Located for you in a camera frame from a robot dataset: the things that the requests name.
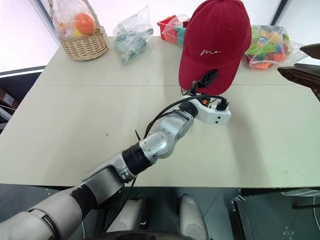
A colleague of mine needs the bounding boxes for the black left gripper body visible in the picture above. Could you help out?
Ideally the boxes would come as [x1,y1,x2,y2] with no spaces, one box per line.
[184,79,213,101]

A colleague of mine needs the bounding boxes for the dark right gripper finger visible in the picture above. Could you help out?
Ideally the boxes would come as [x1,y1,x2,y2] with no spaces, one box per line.
[277,62,320,101]
[298,43,320,60]

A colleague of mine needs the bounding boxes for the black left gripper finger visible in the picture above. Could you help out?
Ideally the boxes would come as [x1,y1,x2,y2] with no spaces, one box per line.
[198,69,219,89]

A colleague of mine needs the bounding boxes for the red baseball cap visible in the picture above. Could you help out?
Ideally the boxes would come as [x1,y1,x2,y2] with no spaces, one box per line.
[178,0,253,96]

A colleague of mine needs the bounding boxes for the large bag of coloured blocks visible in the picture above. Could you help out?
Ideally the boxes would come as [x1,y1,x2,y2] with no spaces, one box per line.
[243,24,309,71]

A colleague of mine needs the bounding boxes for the clear bag of coloured toys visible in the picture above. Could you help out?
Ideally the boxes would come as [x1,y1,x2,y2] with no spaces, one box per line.
[161,13,192,48]

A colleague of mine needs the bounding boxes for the red plastic box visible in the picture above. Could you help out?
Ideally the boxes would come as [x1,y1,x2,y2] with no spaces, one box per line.
[156,15,185,41]

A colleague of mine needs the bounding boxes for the clear bag of grey parts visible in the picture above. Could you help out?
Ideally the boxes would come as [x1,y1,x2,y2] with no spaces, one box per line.
[112,5,155,66]

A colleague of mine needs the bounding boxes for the woven wicker basket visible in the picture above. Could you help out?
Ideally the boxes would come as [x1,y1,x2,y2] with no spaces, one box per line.
[47,0,110,62]

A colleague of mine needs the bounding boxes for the pale grey rounded robot leg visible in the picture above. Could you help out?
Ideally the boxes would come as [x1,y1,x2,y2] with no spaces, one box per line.
[109,194,151,234]
[176,193,210,240]

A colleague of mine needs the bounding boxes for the orange toy fruit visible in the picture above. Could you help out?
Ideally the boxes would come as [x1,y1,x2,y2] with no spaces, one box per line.
[75,12,96,35]

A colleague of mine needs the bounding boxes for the clear bag of toy fruit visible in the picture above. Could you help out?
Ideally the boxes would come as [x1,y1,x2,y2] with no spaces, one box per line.
[51,0,101,40]

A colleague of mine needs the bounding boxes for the brown cardboard box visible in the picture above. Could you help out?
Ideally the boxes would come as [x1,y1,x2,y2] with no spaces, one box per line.
[0,87,20,111]

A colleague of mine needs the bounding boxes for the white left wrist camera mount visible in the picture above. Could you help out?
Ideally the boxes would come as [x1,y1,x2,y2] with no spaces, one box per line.
[193,96,232,126]

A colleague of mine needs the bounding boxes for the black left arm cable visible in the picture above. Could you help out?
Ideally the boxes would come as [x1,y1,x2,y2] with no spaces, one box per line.
[104,93,230,233]

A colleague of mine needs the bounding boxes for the black metal frame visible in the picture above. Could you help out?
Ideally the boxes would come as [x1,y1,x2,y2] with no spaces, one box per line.
[230,186,320,240]

